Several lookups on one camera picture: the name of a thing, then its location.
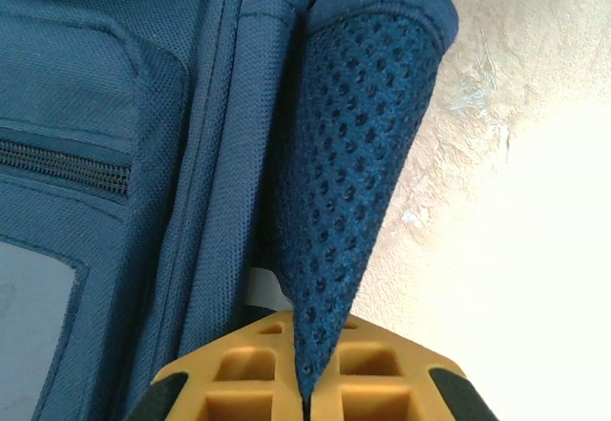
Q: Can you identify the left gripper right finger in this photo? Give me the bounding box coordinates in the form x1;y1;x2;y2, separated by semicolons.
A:
307;313;500;421

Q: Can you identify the navy blue student backpack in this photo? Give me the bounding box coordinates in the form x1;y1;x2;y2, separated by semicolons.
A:
0;0;460;393

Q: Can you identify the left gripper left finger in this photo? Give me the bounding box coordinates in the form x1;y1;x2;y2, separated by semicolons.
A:
123;309;306;421

